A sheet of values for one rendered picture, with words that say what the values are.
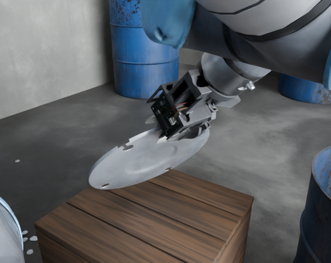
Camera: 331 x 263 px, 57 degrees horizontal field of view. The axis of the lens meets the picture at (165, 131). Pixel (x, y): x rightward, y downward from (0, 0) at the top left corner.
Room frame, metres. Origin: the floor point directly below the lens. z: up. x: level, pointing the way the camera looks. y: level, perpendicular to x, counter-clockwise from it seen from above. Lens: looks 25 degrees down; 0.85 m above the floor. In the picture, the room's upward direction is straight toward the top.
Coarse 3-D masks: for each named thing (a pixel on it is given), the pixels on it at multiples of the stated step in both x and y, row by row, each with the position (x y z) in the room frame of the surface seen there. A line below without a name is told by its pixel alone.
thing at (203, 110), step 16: (192, 80) 0.39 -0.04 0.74; (160, 96) 0.44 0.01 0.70; (176, 96) 0.43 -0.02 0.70; (192, 96) 0.42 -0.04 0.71; (208, 96) 0.40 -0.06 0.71; (224, 96) 0.39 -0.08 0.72; (160, 112) 0.44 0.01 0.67; (176, 112) 0.40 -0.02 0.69; (192, 112) 0.42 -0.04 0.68; (208, 112) 0.44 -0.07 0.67; (176, 128) 0.41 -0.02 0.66
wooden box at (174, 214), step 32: (96, 192) 0.68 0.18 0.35; (128, 192) 0.68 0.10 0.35; (160, 192) 0.68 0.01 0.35; (192, 192) 0.68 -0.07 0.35; (224, 192) 0.68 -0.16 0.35; (64, 224) 0.55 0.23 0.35; (96, 224) 0.55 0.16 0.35; (128, 224) 0.55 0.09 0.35; (160, 224) 0.55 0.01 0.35; (192, 224) 0.55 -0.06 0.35; (224, 224) 0.55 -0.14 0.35; (64, 256) 0.51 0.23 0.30; (96, 256) 0.46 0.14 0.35; (128, 256) 0.46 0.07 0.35; (160, 256) 0.46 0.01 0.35; (192, 256) 0.46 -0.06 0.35; (224, 256) 0.50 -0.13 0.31
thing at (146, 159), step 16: (160, 128) 0.52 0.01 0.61; (208, 128) 0.62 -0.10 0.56; (128, 144) 0.50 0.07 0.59; (144, 144) 0.53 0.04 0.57; (160, 144) 0.56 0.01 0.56; (176, 144) 0.59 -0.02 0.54; (192, 144) 0.63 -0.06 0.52; (112, 160) 0.52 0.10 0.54; (128, 160) 0.55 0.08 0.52; (144, 160) 0.60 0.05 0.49; (160, 160) 0.64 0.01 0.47; (176, 160) 0.67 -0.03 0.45; (96, 176) 0.54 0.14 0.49; (112, 176) 0.57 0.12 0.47; (128, 176) 0.61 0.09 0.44; (144, 176) 0.66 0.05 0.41
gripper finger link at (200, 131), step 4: (204, 124) 0.46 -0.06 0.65; (208, 124) 0.46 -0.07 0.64; (192, 128) 0.47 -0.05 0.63; (196, 128) 0.46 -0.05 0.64; (200, 128) 0.46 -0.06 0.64; (204, 128) 0.46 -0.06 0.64; (192, 132) 0.47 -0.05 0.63; (196, 132) 0.46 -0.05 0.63; (200, 132) 0.46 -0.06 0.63; (184, 136) 0.48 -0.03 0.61; (188, 136) 0.48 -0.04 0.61; (192, 136) 0.47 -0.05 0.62; (196, 136) 0.46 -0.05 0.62
